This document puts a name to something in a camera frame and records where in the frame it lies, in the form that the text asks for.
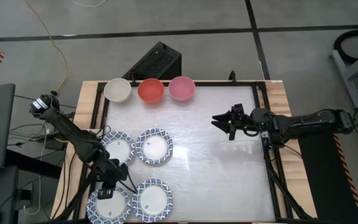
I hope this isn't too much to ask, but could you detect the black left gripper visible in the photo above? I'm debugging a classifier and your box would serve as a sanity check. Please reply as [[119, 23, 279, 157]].
[[96, 157, 129, 200]]

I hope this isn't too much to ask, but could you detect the white floor cable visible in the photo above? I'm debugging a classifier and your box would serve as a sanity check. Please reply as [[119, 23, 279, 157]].
[[68, 0, 108, 9]]

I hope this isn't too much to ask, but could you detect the white plastic bowl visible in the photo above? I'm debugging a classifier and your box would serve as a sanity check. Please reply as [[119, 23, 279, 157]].
[[103, 77, 132, 104]]

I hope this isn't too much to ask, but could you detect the grey metal stand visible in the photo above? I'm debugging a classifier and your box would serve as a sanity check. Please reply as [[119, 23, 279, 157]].
[[329, 43, 358, 110]]

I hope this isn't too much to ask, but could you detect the pink plastic bowl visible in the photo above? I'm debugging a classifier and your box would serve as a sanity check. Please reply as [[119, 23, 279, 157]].
[[168, 75, 196, 101]]

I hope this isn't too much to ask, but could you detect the black metal table frame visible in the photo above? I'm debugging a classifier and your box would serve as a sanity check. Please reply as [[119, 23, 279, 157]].
[[53, 70, 319, 224]]

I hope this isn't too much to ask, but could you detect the yellow floor cable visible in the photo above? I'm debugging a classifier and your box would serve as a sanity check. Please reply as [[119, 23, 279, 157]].
[[24, 0, 70, 144]]

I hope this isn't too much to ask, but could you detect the large black striped-edge mat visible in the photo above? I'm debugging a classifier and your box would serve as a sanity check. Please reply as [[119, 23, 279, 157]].
[[296, 130, 358, 224]]

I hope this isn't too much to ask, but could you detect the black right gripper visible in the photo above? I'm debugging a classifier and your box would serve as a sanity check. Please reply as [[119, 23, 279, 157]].
[[211, 103, 255, 141]]

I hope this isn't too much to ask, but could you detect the orange plastic bowl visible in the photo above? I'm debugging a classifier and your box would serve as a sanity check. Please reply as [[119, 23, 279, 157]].
[[137, 78, 165, 103]]

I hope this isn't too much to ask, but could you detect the black perforated box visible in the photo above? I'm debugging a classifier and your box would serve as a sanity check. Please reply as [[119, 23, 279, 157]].
[[121, 41, 183, 81]]

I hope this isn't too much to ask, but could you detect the blue patterned paper bowl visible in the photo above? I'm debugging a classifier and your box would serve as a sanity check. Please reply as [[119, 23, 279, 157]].
[[131, 178, 174, 223], [99, 131, 135, 165], [86, 186, 132, 224], [135, 128, 174, 166]]

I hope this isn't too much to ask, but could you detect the black hose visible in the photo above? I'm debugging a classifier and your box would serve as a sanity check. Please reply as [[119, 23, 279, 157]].
[[333, 29, 358, 65]]

